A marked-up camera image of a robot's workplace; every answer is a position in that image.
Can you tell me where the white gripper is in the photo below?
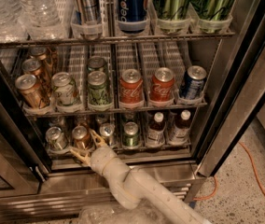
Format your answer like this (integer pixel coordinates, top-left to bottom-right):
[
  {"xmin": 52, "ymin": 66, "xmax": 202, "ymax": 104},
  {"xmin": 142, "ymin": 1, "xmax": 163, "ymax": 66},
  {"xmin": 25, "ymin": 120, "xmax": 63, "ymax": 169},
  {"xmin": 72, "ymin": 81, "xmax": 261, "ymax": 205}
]
[{"xmin": 70, "ymin": 129, "xmax": 119, "ymax": 176}]

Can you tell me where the orange can bottom shelf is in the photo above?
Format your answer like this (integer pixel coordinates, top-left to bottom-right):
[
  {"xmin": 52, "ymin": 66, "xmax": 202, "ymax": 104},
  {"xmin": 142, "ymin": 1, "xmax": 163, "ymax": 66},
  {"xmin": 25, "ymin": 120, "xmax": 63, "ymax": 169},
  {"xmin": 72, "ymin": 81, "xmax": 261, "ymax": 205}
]
[{"xmin": 72, "ymin": 126, "xmax": 91, "ymax": 150}]

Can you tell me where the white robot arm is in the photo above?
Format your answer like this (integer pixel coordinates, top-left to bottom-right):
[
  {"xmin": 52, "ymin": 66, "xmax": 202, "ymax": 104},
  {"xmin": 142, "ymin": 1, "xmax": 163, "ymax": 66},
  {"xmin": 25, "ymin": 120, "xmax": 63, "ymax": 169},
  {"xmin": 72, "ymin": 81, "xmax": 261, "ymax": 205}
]
[{"xmin": 70, "ymin": 129, "xmax": 212, "ymax": 224}]

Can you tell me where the silver blue can bottom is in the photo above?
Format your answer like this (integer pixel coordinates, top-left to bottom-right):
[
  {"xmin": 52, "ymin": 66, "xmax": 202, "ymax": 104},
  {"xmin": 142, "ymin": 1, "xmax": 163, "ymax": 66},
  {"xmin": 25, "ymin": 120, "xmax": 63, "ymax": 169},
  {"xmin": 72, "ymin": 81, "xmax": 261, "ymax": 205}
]
[{"xmin": 100, "ymin": 123, "xmax": 116, "ymax": 147}]

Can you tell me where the silver can bottom left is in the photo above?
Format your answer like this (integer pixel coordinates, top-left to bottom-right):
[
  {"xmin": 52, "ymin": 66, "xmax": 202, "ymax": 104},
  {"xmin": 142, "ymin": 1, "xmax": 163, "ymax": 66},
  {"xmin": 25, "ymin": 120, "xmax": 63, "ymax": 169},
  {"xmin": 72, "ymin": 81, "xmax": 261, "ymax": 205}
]
[{"xmin": 46, "ymin": 126, "xmax": 68, "ymax": 151}]

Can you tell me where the green can bottom shelf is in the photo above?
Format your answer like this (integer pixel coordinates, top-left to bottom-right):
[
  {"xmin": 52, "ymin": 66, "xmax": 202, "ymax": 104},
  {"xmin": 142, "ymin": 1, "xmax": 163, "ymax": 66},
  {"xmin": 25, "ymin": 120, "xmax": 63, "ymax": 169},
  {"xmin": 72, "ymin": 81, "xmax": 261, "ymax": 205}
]
[{"xmin": 123, "ymin": 121, "xmax": 139, "ymax": 147}]

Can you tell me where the green can shelf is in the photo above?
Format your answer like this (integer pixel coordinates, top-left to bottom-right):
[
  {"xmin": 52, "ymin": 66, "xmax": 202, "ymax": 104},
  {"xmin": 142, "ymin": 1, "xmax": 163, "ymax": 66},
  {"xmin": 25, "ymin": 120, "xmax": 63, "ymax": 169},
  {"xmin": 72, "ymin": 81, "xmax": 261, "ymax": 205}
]
[
  {"xmin": 153, "ymin": 0, "xmax": 190, "ymax": 21},
  {"xmin": 123, "ymin": 121, "xmax": 139, "ymax": 147}
]

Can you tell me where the green can front middle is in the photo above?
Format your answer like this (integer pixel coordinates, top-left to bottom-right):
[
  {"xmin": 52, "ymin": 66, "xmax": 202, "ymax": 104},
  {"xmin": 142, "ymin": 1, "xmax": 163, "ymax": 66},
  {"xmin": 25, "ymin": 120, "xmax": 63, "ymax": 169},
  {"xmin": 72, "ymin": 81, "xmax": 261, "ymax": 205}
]
[{"xmin": 88, "ymin": 71, "xmax": 111, "ymax": 105}]

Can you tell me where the white green can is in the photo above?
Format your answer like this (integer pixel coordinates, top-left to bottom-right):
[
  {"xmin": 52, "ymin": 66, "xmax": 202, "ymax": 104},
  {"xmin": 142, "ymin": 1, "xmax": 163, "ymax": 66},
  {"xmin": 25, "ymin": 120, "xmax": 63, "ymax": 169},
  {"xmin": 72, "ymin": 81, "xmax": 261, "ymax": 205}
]
[{"xmin": 51, "ymin": 72, "xmax": 80, "ymax": 106}]

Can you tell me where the red coca-cola can left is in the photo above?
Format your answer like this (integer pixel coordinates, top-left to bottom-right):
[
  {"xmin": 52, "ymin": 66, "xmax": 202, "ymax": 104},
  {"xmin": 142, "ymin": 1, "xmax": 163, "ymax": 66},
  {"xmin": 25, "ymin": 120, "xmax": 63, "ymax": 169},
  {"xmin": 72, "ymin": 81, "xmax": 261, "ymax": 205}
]
[{"xmin": 119, "ymin": 69, "xmax": 143, "ymax": 104}]

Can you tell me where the red coca-cola can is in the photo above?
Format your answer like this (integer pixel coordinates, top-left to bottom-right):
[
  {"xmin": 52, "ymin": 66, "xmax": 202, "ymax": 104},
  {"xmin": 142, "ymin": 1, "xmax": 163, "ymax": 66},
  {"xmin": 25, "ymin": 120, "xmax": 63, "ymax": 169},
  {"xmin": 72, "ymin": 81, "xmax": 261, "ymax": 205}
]
[
  {"xmin": 119, "ymin": 69, "xmax": 143, "ymax": 104},
  {"xmin": 150, "ymin": 67, "xmax": 174, "ymax": 102}
]

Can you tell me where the fridge glass door left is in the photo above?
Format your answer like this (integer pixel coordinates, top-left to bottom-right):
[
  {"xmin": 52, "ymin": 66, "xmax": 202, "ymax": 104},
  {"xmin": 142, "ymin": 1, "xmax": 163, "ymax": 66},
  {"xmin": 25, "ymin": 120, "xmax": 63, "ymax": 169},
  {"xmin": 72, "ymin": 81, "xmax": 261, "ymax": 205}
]
[{"xmin": 0, "ymin": 77, "xmax": 42, "ymax": 200}]

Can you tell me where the green can behind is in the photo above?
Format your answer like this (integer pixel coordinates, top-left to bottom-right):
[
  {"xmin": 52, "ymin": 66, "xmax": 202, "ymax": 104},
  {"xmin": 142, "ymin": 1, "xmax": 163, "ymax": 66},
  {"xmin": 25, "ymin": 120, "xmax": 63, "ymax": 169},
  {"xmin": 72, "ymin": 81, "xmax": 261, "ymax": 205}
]
[{"xmin": 87, "ymin": 56, "xmax": 108, "ymax": 74}]

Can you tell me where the gold can front left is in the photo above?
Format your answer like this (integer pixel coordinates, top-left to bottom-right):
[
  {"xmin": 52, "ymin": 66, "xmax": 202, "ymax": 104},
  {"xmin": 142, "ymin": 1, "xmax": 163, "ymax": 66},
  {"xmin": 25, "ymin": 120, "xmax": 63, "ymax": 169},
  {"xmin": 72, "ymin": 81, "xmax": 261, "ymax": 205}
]
[{"xmin": 15, "ymin": 74, "xmax": 50, "ymax": 109}]

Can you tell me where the red coca-cola can right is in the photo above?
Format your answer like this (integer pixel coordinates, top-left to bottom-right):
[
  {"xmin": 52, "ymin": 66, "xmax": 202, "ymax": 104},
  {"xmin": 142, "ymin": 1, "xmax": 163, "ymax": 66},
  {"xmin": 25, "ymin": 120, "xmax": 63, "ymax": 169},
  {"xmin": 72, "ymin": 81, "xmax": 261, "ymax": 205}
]
[{"xmin": 150, "ymin": 67, "xmax": 174, "ymax": 102}]

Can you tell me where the gold can middle row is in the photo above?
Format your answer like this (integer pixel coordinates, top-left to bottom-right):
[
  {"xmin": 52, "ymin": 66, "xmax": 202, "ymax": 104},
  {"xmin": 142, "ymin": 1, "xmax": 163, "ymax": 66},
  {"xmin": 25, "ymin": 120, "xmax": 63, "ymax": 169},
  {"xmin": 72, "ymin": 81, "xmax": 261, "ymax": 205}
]
[{"xmin": 21, "ymin": 58, "xmax": 51, "ymax": 96}]

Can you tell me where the gold can row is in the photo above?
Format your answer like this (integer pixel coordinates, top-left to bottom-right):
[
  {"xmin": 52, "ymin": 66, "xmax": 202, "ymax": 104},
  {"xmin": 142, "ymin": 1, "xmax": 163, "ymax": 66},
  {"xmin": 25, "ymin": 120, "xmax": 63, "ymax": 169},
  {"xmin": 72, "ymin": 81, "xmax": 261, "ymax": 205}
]
[
  {"xmin": 29, "ymin": 47, "xmax": 58, "ymax": 76},
  {"xmin": 21, "ymin": 58, "xmax": 51, "ymax": 96}
]

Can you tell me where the gold can back row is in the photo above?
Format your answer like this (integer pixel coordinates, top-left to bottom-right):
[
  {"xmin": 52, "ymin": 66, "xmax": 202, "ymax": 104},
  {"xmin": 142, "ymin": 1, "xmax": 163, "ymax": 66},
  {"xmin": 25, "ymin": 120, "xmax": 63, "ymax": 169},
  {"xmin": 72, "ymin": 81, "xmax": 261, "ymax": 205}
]
[{"xmin": 29, "ymin": 47, "xmax": 58, "ymax": 76}]

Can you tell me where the blue can middle shelf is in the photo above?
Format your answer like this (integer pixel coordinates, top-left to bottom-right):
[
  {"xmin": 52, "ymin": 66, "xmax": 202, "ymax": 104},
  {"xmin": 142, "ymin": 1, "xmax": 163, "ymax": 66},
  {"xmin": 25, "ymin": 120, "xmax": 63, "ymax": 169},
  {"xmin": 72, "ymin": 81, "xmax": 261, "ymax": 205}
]
[{"xmin": 179, "ymin": 65, "xmax": 207, "ymax": 100}]

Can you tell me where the slim silver plaid can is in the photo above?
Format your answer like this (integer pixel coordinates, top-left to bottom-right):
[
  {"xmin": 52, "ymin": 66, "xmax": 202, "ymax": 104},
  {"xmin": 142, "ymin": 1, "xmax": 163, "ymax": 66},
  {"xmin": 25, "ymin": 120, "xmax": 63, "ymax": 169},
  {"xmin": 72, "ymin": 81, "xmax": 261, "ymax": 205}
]
[{"xmin": 77, "ymin": 0, "xmax": 101, "ymax": 25}]

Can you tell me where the blue pepsi can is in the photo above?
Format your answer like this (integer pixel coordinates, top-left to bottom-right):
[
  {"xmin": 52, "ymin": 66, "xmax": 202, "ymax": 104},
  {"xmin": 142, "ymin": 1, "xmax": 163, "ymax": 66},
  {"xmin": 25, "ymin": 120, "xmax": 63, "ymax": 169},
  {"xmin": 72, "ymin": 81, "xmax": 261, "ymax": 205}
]
[{"xmin": 118, "ymin": 0, "xmax": 147, "ymax": 34}]

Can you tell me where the green can top shelf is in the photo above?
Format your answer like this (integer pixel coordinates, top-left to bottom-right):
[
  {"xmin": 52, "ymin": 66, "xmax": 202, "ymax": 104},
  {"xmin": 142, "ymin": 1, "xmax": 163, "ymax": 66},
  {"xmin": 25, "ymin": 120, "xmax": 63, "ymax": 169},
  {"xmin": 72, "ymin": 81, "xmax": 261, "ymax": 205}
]
[{"xmin": 153, "ymin": 0, "xmax": 190, "ymax": 21}]

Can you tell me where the fridge door right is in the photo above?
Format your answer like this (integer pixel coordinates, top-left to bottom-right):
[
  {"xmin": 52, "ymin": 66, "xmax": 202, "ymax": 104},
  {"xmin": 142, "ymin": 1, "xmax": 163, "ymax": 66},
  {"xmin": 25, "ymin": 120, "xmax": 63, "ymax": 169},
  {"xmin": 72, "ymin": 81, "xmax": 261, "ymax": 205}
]
[{"xmin": 197, "ymin": 0, "xmax": 265, "ymax": 177}]

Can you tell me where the green can top right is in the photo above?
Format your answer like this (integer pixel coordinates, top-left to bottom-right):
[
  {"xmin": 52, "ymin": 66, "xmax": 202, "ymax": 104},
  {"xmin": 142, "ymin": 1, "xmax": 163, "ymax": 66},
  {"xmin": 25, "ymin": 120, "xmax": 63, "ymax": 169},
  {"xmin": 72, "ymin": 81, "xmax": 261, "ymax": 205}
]
[{"xmin": 191, "ymin": 0, "xmax": 235, "ymax": 21}]

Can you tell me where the clear plastic wrap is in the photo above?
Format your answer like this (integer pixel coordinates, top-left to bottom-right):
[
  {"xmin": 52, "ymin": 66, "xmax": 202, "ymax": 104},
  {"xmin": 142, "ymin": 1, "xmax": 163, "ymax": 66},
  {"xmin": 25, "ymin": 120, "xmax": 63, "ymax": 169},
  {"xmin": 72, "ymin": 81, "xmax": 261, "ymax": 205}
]
[{"xmin": 78, "ymin": 201, "xmax": 172, "ymax": 224}]

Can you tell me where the brown bottle white cap left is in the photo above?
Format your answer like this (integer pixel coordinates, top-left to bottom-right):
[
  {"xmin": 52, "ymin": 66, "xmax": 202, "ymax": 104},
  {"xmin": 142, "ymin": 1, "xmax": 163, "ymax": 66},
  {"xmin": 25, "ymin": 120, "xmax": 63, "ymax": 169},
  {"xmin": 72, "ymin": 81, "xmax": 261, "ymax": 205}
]
[{"xmin": 146, "ymin": 112, "xmax": 165, "ymax": 147}]

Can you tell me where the brown bottle white cap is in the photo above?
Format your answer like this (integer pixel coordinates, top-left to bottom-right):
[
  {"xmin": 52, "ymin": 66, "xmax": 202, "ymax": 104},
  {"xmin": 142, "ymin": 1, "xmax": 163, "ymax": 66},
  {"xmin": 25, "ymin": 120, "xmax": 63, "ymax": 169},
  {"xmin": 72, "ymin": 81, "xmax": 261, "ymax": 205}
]
[
  {"xmin": 146, "ymin": 112, "xmax": 165, "ymax": 147},
  {"xmin": 168, "ymin": 110, "xmax": 191, "ymax": 145}
]

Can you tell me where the brown bottle white cap right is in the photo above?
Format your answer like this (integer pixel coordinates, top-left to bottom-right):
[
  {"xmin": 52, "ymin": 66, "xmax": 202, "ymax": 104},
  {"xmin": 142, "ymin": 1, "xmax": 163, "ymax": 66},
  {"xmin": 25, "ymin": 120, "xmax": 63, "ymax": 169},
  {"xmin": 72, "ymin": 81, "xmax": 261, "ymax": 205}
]
[{"xmin": 168, "ymin": 110, "xmax": 191, "ymax": 145}]

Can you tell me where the orange power cable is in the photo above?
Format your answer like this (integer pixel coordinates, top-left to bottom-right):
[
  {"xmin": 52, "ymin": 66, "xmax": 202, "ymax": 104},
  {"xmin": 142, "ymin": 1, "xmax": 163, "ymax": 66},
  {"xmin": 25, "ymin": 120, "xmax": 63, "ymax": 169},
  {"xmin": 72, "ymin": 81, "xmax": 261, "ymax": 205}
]
[{"xmin": 193, "ymin": 141, "xmax": 265, "ymax": 211}]

